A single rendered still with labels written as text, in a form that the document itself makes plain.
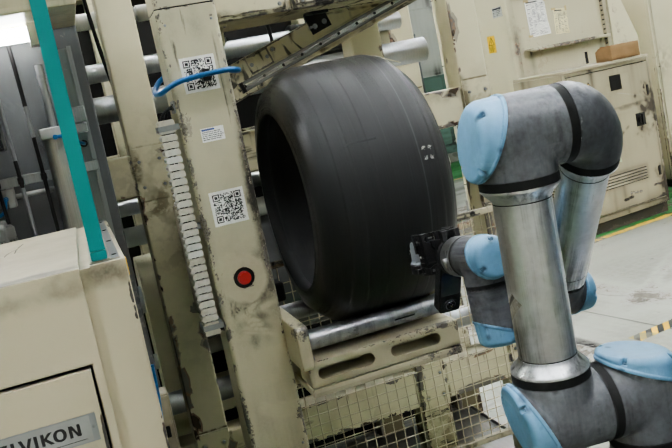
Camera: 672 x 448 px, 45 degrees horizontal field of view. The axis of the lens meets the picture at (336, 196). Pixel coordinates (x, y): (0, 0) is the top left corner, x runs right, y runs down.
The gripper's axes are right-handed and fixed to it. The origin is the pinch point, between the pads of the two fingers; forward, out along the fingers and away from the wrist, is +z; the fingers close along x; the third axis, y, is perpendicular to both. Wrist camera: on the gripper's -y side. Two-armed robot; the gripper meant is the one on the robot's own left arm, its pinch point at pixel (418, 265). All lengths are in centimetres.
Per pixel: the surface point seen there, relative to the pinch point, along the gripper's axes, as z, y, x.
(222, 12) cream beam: 37, 68, 20
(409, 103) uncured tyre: -1.4, 33.5, -6.0
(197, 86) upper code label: 13, 48, 34
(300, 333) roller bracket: 8.5, -8.0, 26.1
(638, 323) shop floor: 194, -79, -182
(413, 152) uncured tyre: -4.8, 23.2, -2.8
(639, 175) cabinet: 377, -21, -341
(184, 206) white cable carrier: 17, 24, 42
